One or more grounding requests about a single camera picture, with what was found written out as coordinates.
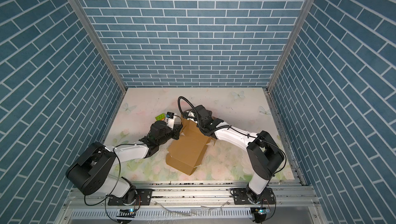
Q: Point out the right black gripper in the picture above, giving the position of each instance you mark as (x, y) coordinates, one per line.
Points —
(210, 113)

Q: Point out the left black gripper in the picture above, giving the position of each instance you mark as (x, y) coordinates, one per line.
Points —
(176, 132)

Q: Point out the brown cardboard box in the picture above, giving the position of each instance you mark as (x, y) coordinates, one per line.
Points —
(187, 153)

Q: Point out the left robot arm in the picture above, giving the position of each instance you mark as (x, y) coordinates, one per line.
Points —
(90, 172)

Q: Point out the green orange toy brick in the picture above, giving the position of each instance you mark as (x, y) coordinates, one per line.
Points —
(160, 117)

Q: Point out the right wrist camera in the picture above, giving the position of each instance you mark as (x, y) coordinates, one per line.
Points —
(189, 114)

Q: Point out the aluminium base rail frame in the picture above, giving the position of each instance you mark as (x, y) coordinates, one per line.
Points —
(282, 203)

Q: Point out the white slotted cable duct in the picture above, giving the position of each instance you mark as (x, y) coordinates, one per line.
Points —
(162, 214)

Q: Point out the left corner aluminium post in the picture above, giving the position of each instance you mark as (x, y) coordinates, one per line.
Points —
(87, 25)

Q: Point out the corner aluminium post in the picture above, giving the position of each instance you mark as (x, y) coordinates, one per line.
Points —
(291, 41)
(87, 25)

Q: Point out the right corner aluminium post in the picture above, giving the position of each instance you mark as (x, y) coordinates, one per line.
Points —
(291, 41)

